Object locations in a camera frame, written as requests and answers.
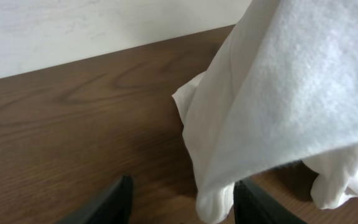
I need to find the white t-shirt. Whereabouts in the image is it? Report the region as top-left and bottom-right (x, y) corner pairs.
(173, 0), (358, 223)

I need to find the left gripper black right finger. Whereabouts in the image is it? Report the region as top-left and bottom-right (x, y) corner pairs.
(233, 179), (306, 224)

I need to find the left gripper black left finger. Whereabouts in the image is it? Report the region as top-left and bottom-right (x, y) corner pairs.
(57, 175), (133, 224)

